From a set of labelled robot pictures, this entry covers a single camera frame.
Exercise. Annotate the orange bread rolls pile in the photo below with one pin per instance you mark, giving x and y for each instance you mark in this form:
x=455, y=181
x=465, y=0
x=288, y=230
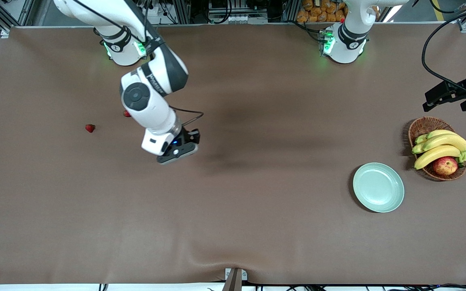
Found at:
x=322, y=12

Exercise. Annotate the brown wicker basket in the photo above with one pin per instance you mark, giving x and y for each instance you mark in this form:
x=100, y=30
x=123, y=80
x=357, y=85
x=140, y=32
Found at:
x=423, y=125

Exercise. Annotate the white connector block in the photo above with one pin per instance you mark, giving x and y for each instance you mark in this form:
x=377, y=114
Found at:
x=239, y=19

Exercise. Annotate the small yellow green banana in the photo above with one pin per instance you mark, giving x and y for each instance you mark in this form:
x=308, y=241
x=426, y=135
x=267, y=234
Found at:
x=439, y=133

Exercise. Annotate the pale green round plate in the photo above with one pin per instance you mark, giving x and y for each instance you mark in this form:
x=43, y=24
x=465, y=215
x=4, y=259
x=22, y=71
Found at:
x=378, y=188

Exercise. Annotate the brown table cover mat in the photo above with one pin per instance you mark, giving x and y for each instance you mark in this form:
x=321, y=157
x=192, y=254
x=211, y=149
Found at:
x=257, y=210

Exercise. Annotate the white power strip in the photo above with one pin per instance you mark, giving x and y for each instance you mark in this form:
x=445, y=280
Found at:
x=155, y=10

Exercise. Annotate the red apple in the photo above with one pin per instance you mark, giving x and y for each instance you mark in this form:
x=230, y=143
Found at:
x=445, y=165

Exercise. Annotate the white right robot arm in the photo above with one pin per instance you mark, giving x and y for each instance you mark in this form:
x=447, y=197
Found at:
x=152, y=109

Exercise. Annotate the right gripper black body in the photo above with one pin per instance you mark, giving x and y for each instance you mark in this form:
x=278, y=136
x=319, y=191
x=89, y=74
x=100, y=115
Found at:
x=186, y=136

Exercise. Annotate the grey metal clamp bracket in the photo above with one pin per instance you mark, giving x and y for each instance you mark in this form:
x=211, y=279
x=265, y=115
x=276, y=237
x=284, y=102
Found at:
x=235, y=279

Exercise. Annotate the aluminium frame post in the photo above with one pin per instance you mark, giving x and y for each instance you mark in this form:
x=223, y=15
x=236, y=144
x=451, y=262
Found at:
x=181, y=10
x=291, y=10

